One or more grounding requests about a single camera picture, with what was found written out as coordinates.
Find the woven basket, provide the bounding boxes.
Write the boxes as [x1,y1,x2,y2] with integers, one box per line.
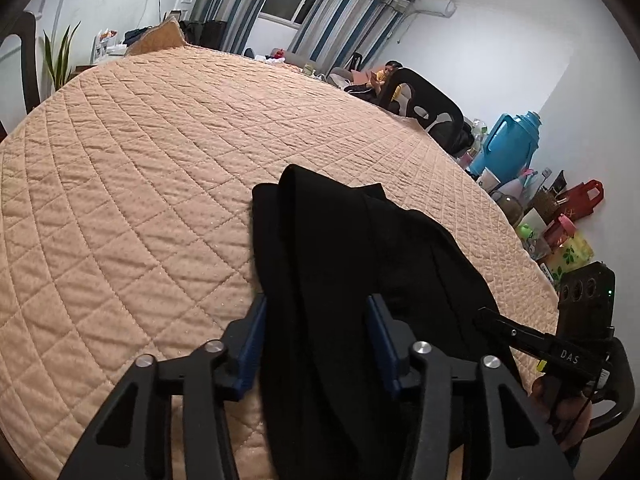
[530,187,563,221]

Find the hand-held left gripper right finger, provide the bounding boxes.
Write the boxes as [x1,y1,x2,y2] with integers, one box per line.
[366,294,576,480]

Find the white paper cup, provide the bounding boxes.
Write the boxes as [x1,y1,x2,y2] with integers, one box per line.
[476,167,502,192]

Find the glass jar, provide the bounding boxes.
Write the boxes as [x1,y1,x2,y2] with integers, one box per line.
[495,190,526,226]

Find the blue thermos jug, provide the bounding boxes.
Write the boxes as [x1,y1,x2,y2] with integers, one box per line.
[469,111,543,186]

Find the pink cup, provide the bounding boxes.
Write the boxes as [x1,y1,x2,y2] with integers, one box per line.
[542,214,576,246]

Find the white air conditioner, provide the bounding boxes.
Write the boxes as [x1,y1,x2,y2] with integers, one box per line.
[412,0,457,17]

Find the striped curtain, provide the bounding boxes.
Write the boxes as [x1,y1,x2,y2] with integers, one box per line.
[200,0,281,53]
[290,0,416,68]

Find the black chair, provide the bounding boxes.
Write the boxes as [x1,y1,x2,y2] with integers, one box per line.
[0,10,41,143]
[382,67,466,153]

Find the dark bag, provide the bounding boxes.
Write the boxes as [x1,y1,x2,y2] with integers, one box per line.
[123,26,156,46]

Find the black pants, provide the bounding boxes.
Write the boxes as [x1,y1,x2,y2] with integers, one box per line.
[250,163,523,480]

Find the person's right hand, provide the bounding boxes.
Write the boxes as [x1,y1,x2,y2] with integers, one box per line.
[530,377,593,453]

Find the green potted plant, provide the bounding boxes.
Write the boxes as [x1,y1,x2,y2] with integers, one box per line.
[42,21,82,93]

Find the green leaf print bag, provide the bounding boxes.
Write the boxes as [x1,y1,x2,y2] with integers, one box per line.
[547,232,594,281]

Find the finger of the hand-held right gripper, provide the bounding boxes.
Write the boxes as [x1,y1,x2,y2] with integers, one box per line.
[475,306,558,356]

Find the red gift bag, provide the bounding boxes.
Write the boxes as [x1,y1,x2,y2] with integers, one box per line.
[562,179,604,221]

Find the peach quilted blanket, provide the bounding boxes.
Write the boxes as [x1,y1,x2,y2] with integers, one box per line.
[0,16,561,480]

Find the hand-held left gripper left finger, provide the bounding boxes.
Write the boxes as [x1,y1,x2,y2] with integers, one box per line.
[57,294,268,480]

